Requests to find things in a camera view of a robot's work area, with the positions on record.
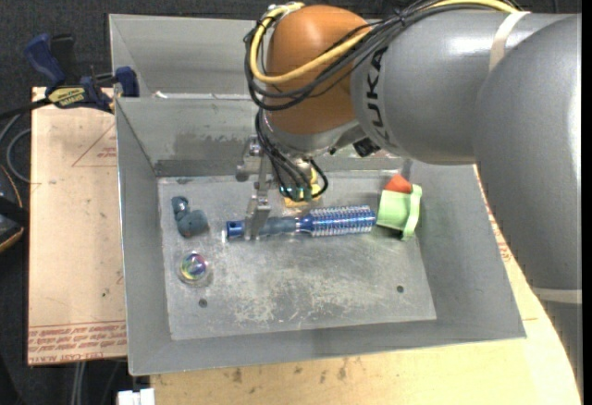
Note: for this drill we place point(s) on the clear iridescent glass dome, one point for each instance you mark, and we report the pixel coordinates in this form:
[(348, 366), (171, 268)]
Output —
[(194, 266)]

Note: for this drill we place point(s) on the black cylinder on white bracket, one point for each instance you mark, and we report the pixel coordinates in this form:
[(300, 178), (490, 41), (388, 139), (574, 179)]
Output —
[(365, 147)]

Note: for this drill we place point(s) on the light green plastic cup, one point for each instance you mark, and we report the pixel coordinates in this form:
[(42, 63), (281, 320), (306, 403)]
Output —
[(400, 211)]

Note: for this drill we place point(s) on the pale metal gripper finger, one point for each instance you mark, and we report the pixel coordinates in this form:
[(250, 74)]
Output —
[(264, 217), (250, 220)]

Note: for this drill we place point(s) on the blue hairbrush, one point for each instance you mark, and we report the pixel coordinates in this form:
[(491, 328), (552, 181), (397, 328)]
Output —
[(333, 221)]

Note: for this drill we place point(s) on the brown cardboard board red print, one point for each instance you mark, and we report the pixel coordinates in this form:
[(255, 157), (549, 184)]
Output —
[(74, 227)]

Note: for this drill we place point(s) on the dark blue-grey toy animal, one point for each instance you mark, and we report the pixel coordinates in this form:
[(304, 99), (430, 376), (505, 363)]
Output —
[(190, 220)]

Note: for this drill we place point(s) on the red-orange toy fruit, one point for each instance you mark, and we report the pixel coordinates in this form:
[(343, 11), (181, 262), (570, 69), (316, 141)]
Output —
[(398, 184)]

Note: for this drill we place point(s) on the grey metal bin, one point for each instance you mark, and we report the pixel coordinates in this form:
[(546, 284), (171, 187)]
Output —
[(300, 292)]

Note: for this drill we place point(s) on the yellow toy food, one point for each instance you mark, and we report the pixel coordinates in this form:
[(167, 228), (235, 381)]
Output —
[(317, 190)]

